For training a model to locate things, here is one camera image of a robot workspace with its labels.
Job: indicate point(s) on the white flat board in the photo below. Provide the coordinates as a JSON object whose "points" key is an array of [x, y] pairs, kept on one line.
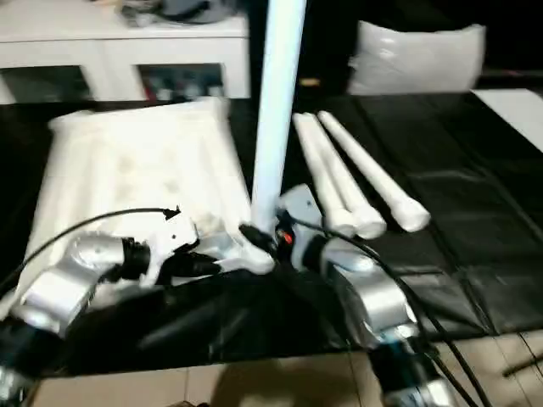
{"points": [[517, 110]]}

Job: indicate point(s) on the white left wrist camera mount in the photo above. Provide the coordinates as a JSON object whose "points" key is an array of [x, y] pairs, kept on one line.
{"points": [[174, 233]]}

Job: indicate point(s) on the black sofa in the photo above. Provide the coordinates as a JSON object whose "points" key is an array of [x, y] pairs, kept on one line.
{"points": [[331, 42]]}

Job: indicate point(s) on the black floor stand foot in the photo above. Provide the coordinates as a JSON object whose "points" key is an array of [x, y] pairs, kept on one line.
{"points": [[524, 364]]}

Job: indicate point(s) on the white sideboard cabinet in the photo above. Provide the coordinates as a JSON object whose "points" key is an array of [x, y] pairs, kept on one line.
{"points": [[106, 46]]}

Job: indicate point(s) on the white plastic table leg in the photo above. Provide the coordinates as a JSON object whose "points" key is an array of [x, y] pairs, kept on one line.
{"points": [[369, 222], [278, 85], [365, 165], [314, 161]]}

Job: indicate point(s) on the white plastic table top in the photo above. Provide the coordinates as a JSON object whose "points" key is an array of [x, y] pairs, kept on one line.
{"points": [[127, 148]]}

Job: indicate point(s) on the black work mat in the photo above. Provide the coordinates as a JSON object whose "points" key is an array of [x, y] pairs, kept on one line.
{"points": [[424, 191]]}

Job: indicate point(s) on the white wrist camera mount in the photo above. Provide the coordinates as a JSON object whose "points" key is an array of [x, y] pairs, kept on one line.
{"points": [[305, 203], [174, 233]]}

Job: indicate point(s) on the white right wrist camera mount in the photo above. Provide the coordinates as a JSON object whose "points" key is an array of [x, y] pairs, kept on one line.
{"points": [[305, 203]]}

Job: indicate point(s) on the grey cushion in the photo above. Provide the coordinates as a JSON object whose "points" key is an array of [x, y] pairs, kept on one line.
{"points": [[415, 59]]}

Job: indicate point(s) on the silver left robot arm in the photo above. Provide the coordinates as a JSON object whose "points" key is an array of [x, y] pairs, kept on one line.
{"points": [[55, 292]]}

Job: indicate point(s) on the black tangled clutter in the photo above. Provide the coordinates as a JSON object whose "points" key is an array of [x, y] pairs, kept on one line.
{"points": [[140, 10]]}

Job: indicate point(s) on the small tan label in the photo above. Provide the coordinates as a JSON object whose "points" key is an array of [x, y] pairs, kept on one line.
{"points": [[309, 81]]}

